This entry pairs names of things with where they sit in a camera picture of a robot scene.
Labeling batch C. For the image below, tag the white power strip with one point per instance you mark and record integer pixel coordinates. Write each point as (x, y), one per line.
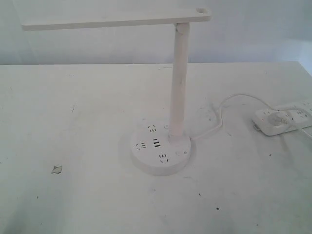
(295, 114)

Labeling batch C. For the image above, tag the white round plug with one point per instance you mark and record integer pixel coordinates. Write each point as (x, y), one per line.
(275, 120)

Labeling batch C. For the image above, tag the white desk lamp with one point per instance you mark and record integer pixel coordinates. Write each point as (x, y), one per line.
(157, 148)

